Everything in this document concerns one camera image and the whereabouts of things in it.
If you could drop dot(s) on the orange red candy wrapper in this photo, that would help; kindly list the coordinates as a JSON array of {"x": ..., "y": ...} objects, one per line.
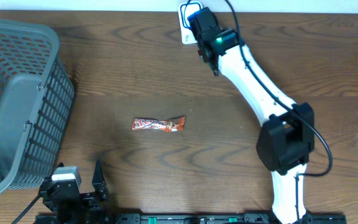
[{"x": 170, "y": 125}]

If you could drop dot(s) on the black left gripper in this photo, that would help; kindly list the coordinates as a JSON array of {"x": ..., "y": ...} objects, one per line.
[{"x": 91, "y": 203}]

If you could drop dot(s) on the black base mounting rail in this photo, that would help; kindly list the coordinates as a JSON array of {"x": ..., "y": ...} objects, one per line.
[{"x": 240, "y": 218}]

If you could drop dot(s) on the grey plastic mesh basket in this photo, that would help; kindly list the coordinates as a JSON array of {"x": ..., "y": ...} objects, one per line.
[{"x": 36, "y": 99}]

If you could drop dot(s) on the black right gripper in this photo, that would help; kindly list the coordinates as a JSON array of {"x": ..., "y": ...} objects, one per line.
[{"x": 211, "y": 64}]

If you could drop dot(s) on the white barcode scanner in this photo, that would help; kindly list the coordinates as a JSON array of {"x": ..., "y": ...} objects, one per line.
[{"x": 184, "y": 12}]

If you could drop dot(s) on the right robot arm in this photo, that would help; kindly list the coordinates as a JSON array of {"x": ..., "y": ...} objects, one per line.
[{"x": 284, "y": 142}]

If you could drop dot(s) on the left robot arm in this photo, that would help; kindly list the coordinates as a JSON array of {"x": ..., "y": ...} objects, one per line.
[{"x": 55, "y": 218}]

